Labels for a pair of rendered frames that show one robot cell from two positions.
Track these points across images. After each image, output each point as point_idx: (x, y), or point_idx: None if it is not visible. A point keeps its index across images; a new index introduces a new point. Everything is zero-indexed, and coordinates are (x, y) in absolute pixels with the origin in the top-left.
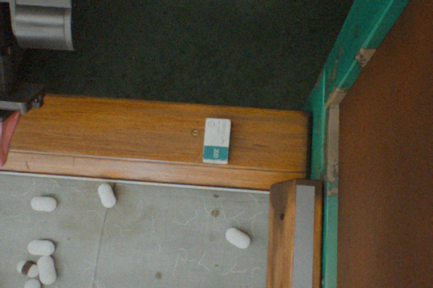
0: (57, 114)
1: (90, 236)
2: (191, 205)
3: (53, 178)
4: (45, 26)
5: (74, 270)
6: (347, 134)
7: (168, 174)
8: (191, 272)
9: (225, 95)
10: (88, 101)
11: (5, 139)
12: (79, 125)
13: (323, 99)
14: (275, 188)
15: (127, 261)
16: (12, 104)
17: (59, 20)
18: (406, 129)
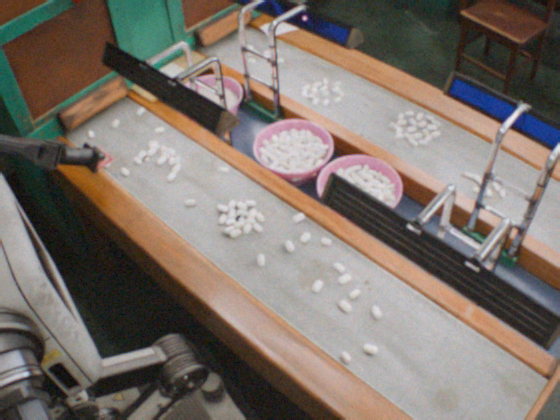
0: (93, 189)
1: (123, 158)
2: None
3: (116, 179)
4: (58, 140)
5: (136, 153)
6: (40, 105)
7: None
8: (110, 136)
9: None
10: (81, 187)
11: (104, 160)
12: (91, 182)
13: (33, 133)
14: (67, 125)
15: (121, 147)
16: (87, 143)
17: (54, 139)
18: (35, 58)
